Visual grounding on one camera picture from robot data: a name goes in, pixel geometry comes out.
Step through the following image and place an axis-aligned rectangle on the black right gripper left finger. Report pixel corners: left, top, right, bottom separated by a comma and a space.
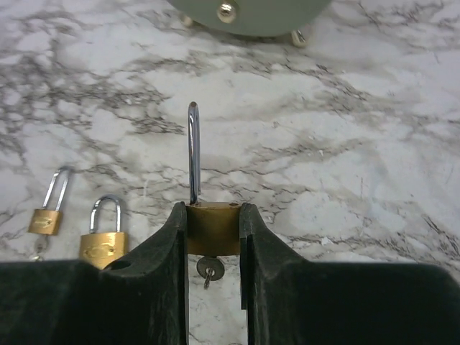
1, 203, 188, 344

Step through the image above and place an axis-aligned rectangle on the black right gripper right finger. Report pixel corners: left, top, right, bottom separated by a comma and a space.
239, 203, 459, 344

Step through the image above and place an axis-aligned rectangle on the small silver key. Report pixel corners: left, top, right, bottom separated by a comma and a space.
196, 257, 225, 290

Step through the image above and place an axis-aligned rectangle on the small key on table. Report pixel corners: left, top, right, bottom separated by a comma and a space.
31, 237, 48, 262

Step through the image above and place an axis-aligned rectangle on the medium brass padlock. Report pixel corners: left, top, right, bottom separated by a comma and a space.
79, 194, 128, 270

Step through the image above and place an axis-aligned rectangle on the small brass padlock long shackle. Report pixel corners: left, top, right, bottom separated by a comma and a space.
28, 165, 73, 236

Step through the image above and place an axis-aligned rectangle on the round three-drawer storage box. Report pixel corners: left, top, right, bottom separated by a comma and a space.
168, 0, 331, 47

